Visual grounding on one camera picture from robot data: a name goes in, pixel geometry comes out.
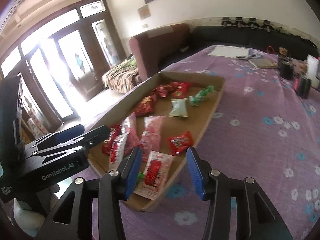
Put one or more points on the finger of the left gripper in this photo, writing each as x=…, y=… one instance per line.
x=87, y=140
x=53, y=139

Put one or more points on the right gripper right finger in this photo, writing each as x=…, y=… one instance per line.
x=256, y=216

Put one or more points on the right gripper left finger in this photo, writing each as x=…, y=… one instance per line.
x=71, y=217

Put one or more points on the white red snack packet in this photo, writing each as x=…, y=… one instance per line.
x=155, y=175

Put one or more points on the red gold snack bar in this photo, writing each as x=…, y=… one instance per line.
x=115, y=131

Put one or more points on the pink snack packet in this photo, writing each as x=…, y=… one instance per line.
x=129, y=126
x=151, y=136

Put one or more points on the dark red snack packet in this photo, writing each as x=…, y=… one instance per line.
x=146, y=105

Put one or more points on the patterned blanket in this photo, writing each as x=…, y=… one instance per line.
x=121, y=78

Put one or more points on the cardboard tray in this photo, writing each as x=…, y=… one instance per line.
x=197, y=123

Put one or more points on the wooden glass door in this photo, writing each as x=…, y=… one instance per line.
x=63, y=58

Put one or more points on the small red snack packet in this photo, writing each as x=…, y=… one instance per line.
x=179, y=144

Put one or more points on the crumpled red wrapper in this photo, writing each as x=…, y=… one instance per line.
x=163, y=90

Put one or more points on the pale green snack packet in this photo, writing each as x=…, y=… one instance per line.
x=179, y=108

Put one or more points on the purple floral tablecloth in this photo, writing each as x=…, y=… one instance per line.
x=261, y=129

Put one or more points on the red round-logo packet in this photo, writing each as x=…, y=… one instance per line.
x=180, y=90

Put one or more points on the brown armchair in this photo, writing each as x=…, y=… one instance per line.
x=151, y=46

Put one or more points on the green white wrapped candy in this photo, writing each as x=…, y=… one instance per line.
x=201, y=96

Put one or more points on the black cylinder container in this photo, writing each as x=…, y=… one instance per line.
x=286, y=70
x=302, y=86

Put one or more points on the white paper sheet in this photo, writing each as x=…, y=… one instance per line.
x=229, y=51

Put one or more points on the brown notebook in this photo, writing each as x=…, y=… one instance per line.
x=263, y=64

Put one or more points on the white cup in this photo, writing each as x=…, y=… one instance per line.
x=313, y=71

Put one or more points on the black sofa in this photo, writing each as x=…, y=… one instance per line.
x=204, y=36

